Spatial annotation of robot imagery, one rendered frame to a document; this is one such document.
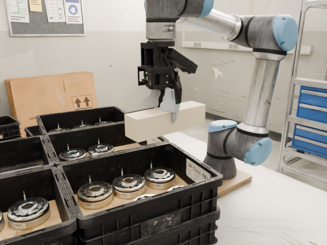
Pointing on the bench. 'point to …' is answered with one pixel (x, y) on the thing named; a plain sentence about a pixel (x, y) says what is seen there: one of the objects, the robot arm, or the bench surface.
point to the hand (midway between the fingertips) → (167, 114)
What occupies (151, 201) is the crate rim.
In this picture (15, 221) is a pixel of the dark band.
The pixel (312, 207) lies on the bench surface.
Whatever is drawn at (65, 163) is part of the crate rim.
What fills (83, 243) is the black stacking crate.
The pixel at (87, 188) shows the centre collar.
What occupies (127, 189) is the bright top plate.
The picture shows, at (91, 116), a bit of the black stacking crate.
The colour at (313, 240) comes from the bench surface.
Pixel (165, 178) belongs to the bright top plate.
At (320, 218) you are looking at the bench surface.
